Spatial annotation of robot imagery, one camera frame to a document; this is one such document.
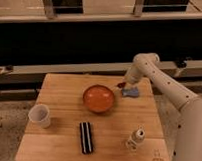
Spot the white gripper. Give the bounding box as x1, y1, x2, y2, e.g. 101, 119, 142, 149
124, 65, 144, 85

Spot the small red pepper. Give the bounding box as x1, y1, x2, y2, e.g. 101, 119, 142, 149
117, 82, 126, 89

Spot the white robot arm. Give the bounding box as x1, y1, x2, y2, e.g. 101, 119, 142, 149
124, 53, 202, 161

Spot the orange bowl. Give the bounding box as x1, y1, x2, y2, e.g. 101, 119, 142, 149
83, 85, 115, 113

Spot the small clear spice bottle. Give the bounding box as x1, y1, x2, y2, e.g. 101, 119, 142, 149
125, 127, 146, 151

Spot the white plastic cup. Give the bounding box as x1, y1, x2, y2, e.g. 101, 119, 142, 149
28, 104, 51, 128

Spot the metal frame rail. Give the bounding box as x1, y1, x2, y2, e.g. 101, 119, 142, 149
0, 60, 202, 84

